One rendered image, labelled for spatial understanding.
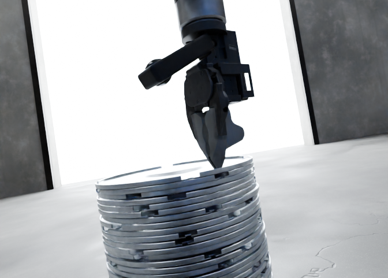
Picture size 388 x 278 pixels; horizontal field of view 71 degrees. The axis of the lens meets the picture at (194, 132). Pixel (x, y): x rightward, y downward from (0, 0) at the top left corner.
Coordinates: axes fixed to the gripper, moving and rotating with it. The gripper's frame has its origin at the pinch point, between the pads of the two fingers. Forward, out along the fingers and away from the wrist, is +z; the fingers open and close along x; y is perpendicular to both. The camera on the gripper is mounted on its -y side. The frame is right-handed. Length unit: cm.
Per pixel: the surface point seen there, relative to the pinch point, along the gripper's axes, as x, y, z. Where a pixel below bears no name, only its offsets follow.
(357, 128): 180, 400, 14
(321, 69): 198, 364, -81
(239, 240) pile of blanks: 0.8, 3.3, 12.7
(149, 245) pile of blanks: 3.7, -10.1, 9.8
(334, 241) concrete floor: 9.5, 39.9, 26.8
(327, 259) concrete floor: 5.8, 30.7, 26.8
